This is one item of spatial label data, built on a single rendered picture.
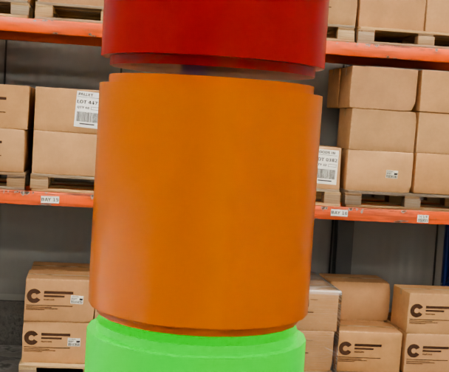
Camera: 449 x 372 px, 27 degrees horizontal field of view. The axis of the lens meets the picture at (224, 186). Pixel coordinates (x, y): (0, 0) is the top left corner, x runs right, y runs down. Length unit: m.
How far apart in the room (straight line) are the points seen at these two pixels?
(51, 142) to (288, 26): 7.61
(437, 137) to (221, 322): 8.10
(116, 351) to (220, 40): 0.07
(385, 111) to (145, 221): 7.97
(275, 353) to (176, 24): 0.07
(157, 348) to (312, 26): 0.07
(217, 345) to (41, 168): 7.63
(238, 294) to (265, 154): 0.03
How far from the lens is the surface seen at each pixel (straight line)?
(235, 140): 0.19
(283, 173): 0.19
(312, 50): 0.20
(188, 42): 0.19
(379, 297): 8.79
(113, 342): 0.20
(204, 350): 0.19
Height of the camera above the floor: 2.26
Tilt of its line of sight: 4 degrees down
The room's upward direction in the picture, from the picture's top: 4 degrees clockwise
